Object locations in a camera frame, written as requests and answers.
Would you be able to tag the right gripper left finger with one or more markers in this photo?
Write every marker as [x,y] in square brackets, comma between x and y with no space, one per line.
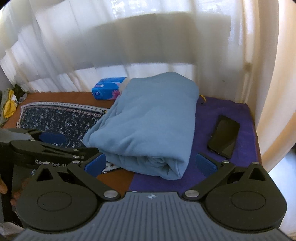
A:
[60,200]

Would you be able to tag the light blue Champion hoodie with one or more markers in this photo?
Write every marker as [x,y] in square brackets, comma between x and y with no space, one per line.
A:
[150,127]

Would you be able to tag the dark olive garment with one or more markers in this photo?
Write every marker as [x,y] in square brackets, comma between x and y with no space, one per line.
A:
[19,93]

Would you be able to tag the white sheer curtain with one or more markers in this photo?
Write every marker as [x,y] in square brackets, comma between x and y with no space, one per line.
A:
[243,51]

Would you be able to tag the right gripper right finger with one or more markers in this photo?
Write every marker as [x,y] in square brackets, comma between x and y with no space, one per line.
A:
[243,199]

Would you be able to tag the purple cloth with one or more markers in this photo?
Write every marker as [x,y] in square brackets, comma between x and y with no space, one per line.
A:
[245,151]

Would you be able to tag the navy patterned rug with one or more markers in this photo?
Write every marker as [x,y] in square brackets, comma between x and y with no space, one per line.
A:
[68,119]

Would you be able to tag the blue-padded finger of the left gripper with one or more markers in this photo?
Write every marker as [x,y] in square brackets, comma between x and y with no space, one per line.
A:
[47,137]

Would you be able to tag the black smartphone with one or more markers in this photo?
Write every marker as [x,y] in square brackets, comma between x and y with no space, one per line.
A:
[224,137]

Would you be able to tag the person's left hand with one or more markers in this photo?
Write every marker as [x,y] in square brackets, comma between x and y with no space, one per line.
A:
[15,195]

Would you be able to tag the blue tissue pack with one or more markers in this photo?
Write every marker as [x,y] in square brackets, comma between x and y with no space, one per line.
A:
[107,88]

